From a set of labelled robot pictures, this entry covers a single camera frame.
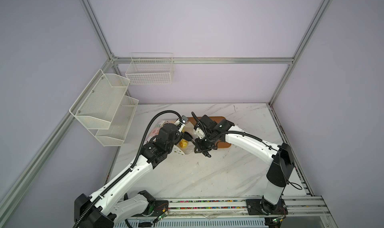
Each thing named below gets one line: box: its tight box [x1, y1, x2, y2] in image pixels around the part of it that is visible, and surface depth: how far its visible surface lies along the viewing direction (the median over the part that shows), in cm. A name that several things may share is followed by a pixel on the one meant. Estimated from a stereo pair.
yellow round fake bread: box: [179, 138, 188, 149], surface depth 85 cm
